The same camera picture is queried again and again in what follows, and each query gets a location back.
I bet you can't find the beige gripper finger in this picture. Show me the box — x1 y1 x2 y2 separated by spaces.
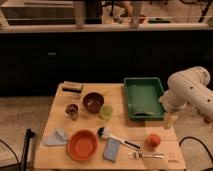
164 113 178 129

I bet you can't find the red apple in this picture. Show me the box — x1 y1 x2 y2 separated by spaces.
146 133 161 148

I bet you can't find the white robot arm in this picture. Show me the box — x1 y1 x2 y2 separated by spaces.
159 66 213 129

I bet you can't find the light green plastic cup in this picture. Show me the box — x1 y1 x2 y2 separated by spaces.
99 105 113 120

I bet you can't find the dark metal cup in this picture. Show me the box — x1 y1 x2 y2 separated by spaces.
65 104 78 121

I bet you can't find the green plastic tray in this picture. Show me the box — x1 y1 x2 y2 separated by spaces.
124 77 164 121

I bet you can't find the silver fork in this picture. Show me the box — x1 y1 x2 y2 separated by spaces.
128 152 164 159

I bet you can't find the blue sponge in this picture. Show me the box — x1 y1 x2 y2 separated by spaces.
103 138 120 162

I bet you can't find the dark red bowl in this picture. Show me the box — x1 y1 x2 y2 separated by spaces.
83 92 104 114

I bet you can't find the orange bowl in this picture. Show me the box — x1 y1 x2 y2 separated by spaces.
67 130 98 162

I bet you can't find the wooden block with black strip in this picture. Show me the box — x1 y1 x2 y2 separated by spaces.
62 81 83 93

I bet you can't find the grey folded cloth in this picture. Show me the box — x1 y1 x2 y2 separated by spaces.
42 128 68 146

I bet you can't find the black cable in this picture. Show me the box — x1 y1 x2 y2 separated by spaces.
178 136 213 165

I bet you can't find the dish brush white handle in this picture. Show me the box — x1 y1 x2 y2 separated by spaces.
97 127 141 150

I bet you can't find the black stand post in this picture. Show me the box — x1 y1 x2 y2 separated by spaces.
20 129 35 171

